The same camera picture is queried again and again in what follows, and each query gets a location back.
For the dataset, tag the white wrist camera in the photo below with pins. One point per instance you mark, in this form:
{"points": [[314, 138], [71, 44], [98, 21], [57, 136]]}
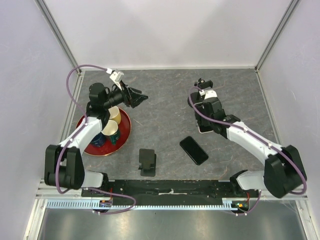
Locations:
{"points": [[206, 94], [115, 75]]}

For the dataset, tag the blue mug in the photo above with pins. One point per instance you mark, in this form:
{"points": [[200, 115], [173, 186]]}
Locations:
{"points": [[99, 140]]}

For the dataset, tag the black round-base phone holder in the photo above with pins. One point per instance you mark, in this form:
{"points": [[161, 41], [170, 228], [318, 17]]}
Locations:
{"points": [[196, 97]]}

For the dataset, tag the left aluminium frame post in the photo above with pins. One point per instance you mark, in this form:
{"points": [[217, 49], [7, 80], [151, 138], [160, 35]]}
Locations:
{"points": [[43, 7]]}

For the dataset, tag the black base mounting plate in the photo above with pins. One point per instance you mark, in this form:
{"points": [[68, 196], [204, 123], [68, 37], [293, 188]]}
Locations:
{"points": [[153, 187]]}

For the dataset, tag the pink-case smartphone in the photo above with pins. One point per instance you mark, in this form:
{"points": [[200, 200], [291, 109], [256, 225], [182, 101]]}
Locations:
{"points": [[205, 109]]}

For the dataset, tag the yellow cup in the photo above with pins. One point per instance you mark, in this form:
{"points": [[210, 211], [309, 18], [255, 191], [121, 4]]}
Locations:
{"points": [[115, 114]]}

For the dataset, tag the green mug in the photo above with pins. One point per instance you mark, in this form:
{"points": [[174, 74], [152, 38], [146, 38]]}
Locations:
{"points": [[114, 138]]}

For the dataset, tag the cream paper cup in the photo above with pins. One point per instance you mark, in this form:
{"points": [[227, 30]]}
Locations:
{"points": [[110, 129]]}

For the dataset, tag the right aluminium frame post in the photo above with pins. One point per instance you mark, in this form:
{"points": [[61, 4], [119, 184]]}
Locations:
{"points": [[293, 4]]}

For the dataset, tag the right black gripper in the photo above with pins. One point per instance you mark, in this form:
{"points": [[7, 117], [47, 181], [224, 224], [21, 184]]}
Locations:
{"points": [[196, 123]]}

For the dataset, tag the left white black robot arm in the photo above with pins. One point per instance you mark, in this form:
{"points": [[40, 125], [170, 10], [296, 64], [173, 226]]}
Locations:
{"points": [[64, 167]]}

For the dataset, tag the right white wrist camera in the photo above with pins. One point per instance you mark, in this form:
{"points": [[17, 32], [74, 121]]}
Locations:
{"points": [[206, 94]]}

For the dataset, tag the black smartphone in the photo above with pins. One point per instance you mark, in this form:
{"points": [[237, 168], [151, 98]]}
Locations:
{"points": [[193, 150]]}

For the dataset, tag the aluminium frame post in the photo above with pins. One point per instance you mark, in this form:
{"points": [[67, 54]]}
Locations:
{"points": [[293, 4], [43, 7]]}

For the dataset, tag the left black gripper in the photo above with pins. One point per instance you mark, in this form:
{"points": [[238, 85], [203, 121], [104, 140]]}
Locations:
{"points": [[135, 99]]}

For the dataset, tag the black folding phone stand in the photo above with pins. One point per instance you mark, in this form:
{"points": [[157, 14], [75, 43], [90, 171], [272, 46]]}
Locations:
{"points": [[147, 160]]}

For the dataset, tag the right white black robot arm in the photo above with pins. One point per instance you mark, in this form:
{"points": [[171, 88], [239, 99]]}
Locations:
{"points": [[283, 172]]}

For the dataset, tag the slotted cable duct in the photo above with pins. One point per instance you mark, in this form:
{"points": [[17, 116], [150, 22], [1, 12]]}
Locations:
{"points": [[89, 204]]}

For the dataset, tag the red round tray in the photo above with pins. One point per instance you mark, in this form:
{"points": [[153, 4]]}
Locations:
{"points": [[108, 149]]}

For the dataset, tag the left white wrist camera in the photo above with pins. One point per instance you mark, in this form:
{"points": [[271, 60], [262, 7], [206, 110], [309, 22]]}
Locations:
{"points": [[115, 75]]}

